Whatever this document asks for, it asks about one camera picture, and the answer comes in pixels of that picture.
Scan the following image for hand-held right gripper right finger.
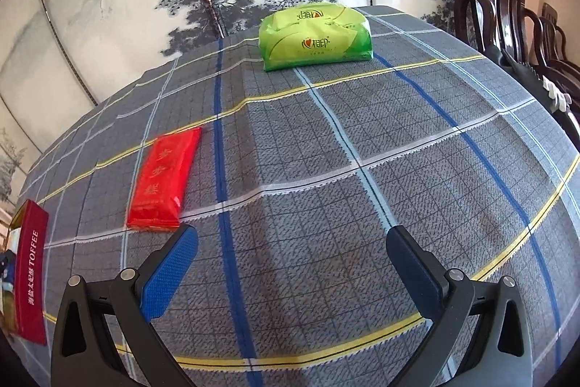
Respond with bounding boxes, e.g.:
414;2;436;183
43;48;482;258
386;226;534;387

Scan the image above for red cake packet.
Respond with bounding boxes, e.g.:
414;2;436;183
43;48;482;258
126;127;203;231

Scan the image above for green tissue pack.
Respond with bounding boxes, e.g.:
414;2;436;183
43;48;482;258
258;3;373;73

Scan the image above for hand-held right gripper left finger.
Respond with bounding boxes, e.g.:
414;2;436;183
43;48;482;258
51;225;200;387

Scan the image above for ink painting folding screen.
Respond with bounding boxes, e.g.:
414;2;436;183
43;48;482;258
0;0;499;206

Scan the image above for grey plaid tablecloth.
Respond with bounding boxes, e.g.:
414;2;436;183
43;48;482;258
0;5;580;387

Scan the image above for red and gold tin box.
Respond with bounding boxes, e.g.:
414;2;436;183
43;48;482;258
0;199;50;345

